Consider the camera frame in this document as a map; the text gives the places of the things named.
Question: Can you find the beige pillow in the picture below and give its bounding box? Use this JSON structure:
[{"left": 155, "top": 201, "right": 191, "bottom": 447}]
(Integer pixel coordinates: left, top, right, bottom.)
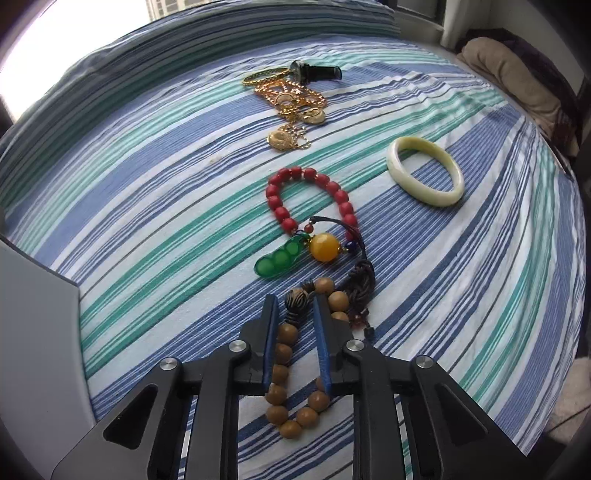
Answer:
[{"left": 457, "top": 37, "right": 575, "bottom": 134}]

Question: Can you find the green pea pod pendant charm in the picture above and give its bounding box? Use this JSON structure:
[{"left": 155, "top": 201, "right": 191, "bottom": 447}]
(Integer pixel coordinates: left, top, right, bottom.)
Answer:
[{"left": 255, "top": 216, "right": 370, "bottom": 280}]

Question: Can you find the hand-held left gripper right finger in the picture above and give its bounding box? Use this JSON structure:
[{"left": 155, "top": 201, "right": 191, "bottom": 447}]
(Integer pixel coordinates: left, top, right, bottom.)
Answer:
[{"left": 311, "top": 294, "right": 546, "bottom": 480}]

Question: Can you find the white window frame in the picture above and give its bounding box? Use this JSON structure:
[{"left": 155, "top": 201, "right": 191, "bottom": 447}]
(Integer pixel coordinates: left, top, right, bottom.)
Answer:
[{"left": 394, "top": 0, "right": 467, "bottom": 51}]

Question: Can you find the striped blue green bedsheet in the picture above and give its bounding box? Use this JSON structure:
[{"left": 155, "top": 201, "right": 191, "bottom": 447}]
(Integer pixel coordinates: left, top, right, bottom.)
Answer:
[{"left": 0, "top": 0, "right": 587, "bottom": 480}]

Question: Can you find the white jade bangle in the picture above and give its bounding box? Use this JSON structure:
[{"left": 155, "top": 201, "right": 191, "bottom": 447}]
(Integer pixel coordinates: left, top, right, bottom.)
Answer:
[{"left": 386, "top": 137, "right": 465, "bottom": 207}]

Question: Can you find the wooden bead bracelet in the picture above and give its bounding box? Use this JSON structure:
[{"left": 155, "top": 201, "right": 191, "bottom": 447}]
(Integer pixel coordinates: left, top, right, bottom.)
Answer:
[{"left": 264, "top": 259, "right": 377, "bottom": 441}]

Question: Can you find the gold chain necklace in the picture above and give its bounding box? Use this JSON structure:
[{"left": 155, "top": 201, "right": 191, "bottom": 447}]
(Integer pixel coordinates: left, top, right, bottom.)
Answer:
[{"left": 253, "top": 79, "right": 329, "bottom": 152}]

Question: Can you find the gold patterned bangle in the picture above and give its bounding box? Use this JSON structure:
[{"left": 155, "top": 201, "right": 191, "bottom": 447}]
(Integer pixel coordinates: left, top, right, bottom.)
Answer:
[{"left": 242, "top": 67, "right": 291, "bottom": 86}]

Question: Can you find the red bead bracelet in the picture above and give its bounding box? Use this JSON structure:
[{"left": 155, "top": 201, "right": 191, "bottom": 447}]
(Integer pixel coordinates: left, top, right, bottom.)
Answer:
[{"left": 265, "top": 167, "right": 358, "bottom": 232}]

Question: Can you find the dark cloth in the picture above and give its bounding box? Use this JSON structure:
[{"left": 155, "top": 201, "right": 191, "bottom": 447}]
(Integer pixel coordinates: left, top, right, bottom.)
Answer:
[{"left": 503, "top": 28, "right": 591, "bottom": 160}]

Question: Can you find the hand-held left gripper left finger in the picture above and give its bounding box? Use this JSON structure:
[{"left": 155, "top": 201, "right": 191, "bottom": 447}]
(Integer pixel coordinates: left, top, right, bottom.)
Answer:
[{"left": 48, "top": 295, "right": 280, "bottom": 480}]

